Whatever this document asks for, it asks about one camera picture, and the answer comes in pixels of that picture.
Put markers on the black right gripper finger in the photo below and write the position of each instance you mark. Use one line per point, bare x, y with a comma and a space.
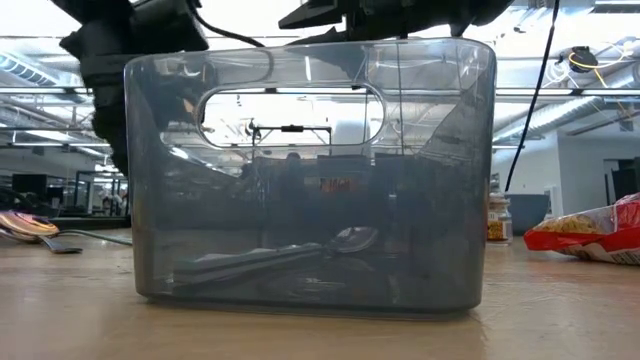
335, 37
325, 12

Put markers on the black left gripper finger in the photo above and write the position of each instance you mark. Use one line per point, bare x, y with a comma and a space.
170, 95
112, 125

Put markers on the orange brown seasoning packet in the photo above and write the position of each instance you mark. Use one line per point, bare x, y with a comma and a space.
335, 185

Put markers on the clear glass spice jar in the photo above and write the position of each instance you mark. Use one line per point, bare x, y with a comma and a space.
499, 225

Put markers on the grey translucent plastic bin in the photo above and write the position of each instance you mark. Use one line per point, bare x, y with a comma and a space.
425, 250

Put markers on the red ramen noodle packet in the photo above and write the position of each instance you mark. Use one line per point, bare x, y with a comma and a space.
600, 235

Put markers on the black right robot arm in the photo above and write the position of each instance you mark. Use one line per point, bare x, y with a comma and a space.
485, 9

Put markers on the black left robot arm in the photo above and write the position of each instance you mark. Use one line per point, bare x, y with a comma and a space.
90, 10

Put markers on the black monitor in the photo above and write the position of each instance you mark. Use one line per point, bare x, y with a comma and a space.
30, 184

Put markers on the person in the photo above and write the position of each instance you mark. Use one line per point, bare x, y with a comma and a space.
292, 159

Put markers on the blue bowl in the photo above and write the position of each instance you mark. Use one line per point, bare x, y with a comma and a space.
532, 215

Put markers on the black aluminium table frame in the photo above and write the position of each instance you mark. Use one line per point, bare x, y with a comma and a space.
90, 222

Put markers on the black background rig frame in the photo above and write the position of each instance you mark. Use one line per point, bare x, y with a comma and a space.
292, 128

